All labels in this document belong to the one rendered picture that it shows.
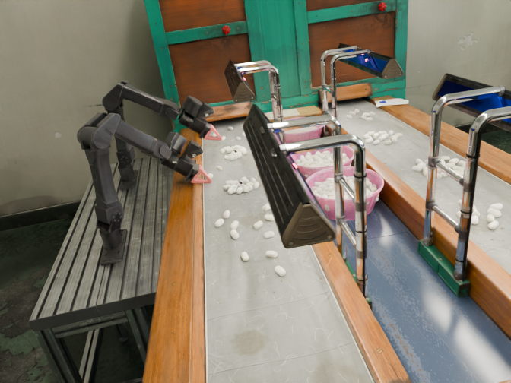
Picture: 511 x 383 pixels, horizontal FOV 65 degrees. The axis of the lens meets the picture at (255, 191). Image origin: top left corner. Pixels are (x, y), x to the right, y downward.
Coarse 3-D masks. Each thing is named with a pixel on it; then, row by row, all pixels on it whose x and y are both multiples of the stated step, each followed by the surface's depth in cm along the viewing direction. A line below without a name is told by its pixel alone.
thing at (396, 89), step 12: (372, 84) 231; (384, 84) 231; (396, 84) 232; (300, 96) 228; (312, 96) 229; (372, 96) 233; (396, 96) 235; (264, 108) 228; (288, 108) 230; (228, 120) 239; (240, 120) 235
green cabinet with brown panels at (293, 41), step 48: (144, 0) 198; (192, 0) 202; (240, 0) 205; (288, 0) 207; (336, 0) 210; (384, 0) 212; (192, 48) 212; (240, 48) 214; (288, 48) 217; (336, 48) 221; (384, 48) 224; (192, 96) 222; (288, 96) 228
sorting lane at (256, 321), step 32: (224, 128) 224; (224, 160) 180; (224, 192) 150; (256, 192) 147; (224, 224) 129; (224, 256) 113; (256, 256) 111; (288, 256) 109; (224, 288) 101; (256, 288) 99; (288, 288) 98; (320, 288) 96; (224, 320) 91; (256, 320) 89; (288, 320) 88; (320, 320) 87; (224, 352) 82; (256, 352) 81; (288, 352) 80; (320, 352) 79; (352, 352) 78
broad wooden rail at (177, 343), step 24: (192, 192) 148; (168, 216) 134; (192, 216) 132; (168, 240) 120; (192, 240) 118; (168, 264) 109; (192, 264) 107; (168, 288) 100; (192, 288) 99; (168, 312) 92; (192, 312) 91; (168, 336) 85; (192, 336) 84; (168, 360) 79; (192, 360) 79
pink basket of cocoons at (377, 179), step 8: (344, 168) 150; (352, 168) 149; (312, 176) 147; (320, 176) 149; (328, 176) 151; (368, 176) 145; (376, 176) 141; (312, 184) 146; (376, 184) 141; (376, 192) 129; (320, 200) 132; (328, 200) 129; (344, 200) 127; (368, 200) 130; (352, 208) 130; (368, 208) 133; (328, 216) 135; (352, 216) 133
